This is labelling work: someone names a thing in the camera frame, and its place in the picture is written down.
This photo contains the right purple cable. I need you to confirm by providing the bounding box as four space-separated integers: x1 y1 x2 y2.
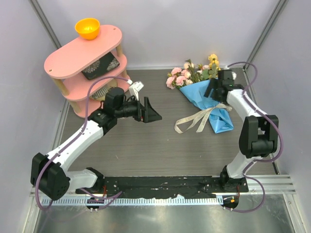
222 61 284 214

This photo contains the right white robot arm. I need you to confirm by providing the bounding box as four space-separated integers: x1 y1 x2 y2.
205 69 278 192

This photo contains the beige printed ribbon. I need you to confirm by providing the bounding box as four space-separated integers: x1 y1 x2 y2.
174 103 232 134

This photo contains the pink three-tier shelf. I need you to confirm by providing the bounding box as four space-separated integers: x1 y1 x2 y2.
44 25 130 118

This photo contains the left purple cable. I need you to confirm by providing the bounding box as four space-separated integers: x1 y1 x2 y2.
35 76 133 211

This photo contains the purple cable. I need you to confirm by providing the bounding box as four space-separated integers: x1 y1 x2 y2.
35 76 133 211
222 61 284 214

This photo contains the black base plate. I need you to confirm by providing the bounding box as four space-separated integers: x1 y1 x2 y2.
86 176 249 199

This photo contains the orange plastic bowl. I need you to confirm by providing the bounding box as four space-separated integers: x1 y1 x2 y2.
75 18 100 40

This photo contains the blue wrapping paper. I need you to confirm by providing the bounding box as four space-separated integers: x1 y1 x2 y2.
180 80 234 133

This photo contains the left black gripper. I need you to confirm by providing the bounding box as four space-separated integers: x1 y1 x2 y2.
115 96 162 123

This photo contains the flower bouquet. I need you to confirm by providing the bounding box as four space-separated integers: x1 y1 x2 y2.
166 54 221 89

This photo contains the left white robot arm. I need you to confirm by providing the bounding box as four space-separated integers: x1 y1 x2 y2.
31 87 162 200

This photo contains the slotted cable duct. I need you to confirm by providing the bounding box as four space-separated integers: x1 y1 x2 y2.
52 195 223 206

